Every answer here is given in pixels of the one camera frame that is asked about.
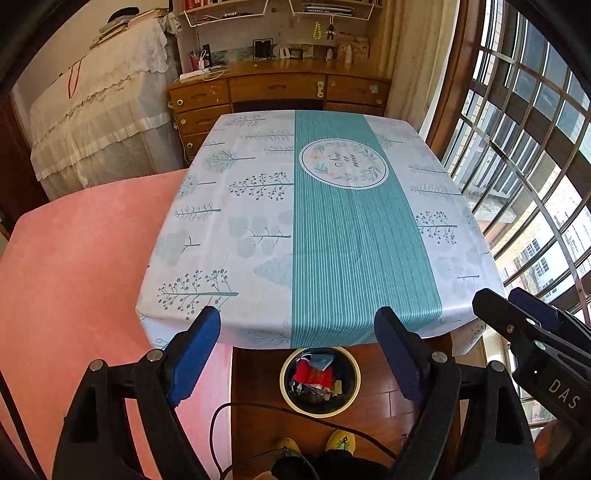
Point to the red envelope bag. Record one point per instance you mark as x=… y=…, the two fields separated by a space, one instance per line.
x=305 y=374

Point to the wooden desk with drawers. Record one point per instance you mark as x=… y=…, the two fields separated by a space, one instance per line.
x=255 y=85

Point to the white power strip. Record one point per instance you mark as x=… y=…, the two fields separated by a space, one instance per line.
x=192 y=75

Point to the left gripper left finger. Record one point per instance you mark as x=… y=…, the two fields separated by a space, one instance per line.
x=164 y=378

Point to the white lace covered cabinet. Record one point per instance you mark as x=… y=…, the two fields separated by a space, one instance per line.
x=107 y=119

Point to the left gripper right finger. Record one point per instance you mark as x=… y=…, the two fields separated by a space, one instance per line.
x=432 y=382

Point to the beige patterned curtain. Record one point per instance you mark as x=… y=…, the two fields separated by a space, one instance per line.
x=422 y=36

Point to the white bottle on desk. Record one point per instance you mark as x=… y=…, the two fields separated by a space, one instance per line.
x=349 y=55

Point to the teal white patterned tablecloth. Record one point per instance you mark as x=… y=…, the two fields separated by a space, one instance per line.
x=298 y=226

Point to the person right hand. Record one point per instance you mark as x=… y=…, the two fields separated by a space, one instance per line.
x=551 y=441

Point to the yellow left slipper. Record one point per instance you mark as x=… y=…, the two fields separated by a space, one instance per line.
x=288 y=444

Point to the window metal grille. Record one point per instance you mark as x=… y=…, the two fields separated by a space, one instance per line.
x=520 y=152

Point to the yellow right slipper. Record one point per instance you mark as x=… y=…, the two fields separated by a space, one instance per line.
x=342 y=440

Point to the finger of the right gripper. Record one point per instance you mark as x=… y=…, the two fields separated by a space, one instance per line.
x=549 y=317
x=501 y=315

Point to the yellow slipper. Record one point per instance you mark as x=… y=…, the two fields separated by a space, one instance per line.
x=342 y=440
x=288 y=444

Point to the pink bed sheet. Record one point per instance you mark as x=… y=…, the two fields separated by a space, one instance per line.
x=70 y=278

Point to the black picture frame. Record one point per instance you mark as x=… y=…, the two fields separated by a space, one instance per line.
x=262 y=49

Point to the yellow rimmed trash bin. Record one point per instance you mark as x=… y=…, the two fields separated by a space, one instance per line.
x=314 y=401

